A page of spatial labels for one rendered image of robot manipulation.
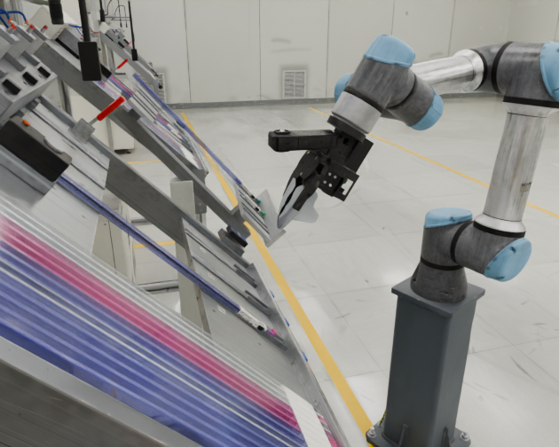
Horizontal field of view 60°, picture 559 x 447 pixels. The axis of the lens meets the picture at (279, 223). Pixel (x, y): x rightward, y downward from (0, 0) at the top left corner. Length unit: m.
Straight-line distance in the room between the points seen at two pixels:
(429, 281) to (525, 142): 0.42
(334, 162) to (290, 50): 7.95
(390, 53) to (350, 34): 8.28
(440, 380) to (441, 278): 0.29
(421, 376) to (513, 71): 0.83
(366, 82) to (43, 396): 0.64
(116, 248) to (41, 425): 1.54
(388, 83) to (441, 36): 9.14
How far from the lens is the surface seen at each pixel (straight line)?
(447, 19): 10.00
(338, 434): 0.68
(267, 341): 0.80
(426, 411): 1.54
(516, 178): 1.21
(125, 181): 0.99
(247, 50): 8.56
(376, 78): 0.82
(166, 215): 1.02
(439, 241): 1.30
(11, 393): 0.36
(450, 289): 1.36
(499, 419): 1.91
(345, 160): 0.84
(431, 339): 1.40
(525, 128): 1.19
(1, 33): 0.66
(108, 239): 1.87
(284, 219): 0.83
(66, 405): 0.36
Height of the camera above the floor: 1.21
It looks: 22 degrees down
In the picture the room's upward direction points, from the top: straight up
